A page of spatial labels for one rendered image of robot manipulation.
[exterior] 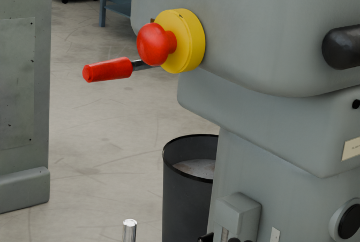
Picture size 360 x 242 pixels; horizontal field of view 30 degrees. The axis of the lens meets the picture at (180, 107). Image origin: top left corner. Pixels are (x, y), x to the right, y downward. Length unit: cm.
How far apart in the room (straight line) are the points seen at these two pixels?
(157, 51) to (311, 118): 17
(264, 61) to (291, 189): 22
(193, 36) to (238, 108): 16
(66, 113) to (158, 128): 70
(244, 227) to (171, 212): 225
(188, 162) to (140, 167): 105
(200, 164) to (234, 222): 245
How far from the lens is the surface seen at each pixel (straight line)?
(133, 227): 121
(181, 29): 62
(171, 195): 300
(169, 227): 309
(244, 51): 59
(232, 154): 82
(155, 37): 60
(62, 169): 419
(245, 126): 74
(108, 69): 71
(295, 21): 57
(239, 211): 78
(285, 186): 77
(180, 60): 62
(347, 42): 56
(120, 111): 508
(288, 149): 70
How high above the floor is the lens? 194
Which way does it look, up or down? 22 degrees down
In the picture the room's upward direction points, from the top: 6 degrees clockwise
